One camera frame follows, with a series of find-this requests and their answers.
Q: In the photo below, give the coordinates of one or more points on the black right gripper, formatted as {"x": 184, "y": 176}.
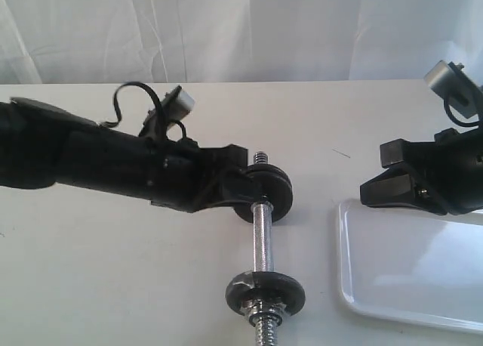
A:
{"x": 444, "y": 176}

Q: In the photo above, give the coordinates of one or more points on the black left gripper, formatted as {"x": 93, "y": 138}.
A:
{"x": 189, "y": 178}

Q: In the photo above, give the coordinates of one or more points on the black weight plate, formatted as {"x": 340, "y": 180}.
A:
{"x": 266, "y": 285}
{"x": 281, "y": 199}
{"x": 268, "y": 176}

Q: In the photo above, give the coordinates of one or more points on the white rectangular plastic tray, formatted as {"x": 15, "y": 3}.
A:
{"x": 410, "y": 266}

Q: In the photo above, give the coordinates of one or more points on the chrome threaded dumbbell bar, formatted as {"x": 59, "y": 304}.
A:
{"x": 264, "y": 314}

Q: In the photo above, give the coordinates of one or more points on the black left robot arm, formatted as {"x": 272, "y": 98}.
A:
{"x": 42, "y": 145}

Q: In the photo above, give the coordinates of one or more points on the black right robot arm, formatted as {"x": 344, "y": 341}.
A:
{"x": 443, "y": 176}

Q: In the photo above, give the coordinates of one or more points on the white backdrop curtain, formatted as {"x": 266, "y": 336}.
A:
{"x": 111, "y": 41}

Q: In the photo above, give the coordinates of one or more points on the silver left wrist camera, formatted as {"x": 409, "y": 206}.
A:
{"x": 175, "y": 106}

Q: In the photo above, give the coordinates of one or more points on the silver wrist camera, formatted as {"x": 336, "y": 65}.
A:
{"x": 450, "y": 82}
{"x": 175, "y": 106}

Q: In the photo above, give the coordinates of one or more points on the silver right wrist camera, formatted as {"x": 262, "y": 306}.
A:
{"x": 450, "y": 82}

